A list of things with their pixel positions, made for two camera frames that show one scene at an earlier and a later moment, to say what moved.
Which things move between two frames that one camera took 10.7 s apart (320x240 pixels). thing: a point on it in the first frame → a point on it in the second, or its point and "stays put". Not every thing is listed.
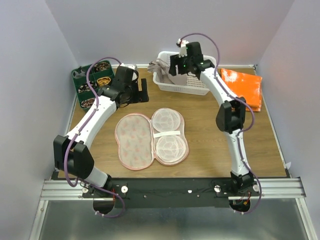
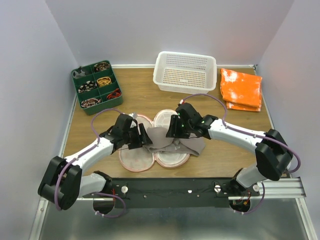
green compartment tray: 101,74 stays put
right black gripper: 175,59 → 174,121
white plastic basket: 194,85 stays put
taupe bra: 159,65 → 193,145
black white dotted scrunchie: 86,87 stays put
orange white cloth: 245,85 stays put
